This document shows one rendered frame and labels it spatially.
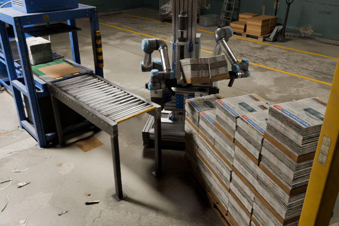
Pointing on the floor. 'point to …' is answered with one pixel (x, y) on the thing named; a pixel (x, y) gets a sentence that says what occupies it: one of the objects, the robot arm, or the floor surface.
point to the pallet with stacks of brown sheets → (254, 25)
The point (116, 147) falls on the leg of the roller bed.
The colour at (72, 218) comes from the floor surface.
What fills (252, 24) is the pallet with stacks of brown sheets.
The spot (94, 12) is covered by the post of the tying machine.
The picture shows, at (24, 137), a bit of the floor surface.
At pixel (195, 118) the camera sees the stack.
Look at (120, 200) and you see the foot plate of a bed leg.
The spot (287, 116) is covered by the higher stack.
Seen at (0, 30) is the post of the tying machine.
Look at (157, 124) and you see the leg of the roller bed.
